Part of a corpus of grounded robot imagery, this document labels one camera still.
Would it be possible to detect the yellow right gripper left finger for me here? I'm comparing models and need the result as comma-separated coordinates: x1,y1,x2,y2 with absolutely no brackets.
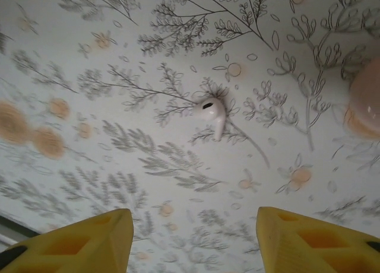
0,208,134,273

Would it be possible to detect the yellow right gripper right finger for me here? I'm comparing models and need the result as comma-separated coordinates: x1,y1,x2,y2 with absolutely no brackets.
256,207,380,273

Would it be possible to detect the pink earbud charging case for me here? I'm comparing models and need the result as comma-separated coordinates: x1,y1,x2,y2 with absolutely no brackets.
343,58,380,141

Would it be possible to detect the white wireless earbud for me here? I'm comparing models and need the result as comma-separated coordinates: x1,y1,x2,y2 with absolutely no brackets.
192,96,226,142

